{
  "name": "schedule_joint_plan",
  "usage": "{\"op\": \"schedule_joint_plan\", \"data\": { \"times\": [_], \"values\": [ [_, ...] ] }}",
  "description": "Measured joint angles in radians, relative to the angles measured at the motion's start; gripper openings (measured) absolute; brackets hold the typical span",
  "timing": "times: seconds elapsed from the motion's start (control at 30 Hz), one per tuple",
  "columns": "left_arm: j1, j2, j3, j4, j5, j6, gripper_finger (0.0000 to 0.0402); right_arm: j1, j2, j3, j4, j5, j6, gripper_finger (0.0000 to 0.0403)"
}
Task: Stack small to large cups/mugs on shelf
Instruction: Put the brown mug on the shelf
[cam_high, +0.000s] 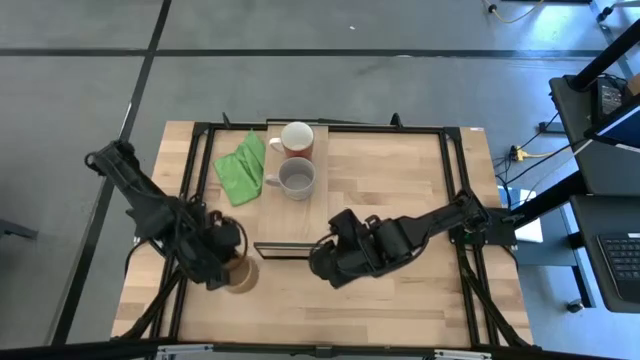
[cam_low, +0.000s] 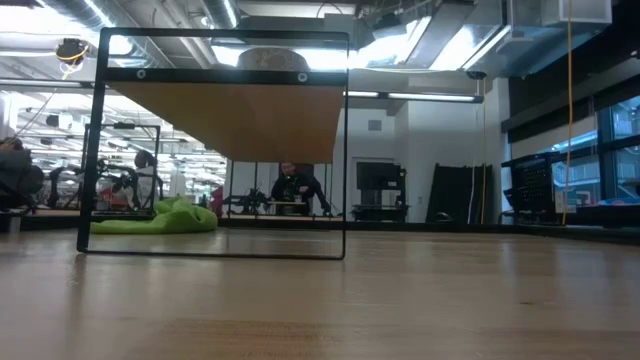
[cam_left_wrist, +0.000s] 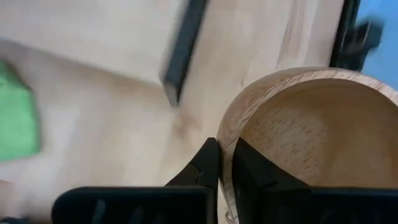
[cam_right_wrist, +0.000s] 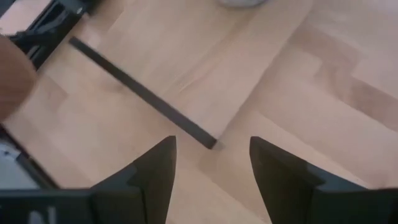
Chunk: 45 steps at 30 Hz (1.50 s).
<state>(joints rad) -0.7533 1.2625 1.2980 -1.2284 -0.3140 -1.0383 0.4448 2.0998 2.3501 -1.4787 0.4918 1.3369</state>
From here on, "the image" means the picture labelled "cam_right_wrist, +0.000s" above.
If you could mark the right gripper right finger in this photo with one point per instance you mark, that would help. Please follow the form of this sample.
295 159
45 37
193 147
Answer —
298 196

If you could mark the white patterned mug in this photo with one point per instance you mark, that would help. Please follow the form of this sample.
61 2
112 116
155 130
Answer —
242 2

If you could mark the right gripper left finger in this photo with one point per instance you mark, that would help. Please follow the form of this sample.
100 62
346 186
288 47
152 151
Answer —
140 199

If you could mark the wooden shelf with black frame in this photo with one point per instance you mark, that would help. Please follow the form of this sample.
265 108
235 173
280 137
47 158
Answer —
186 62

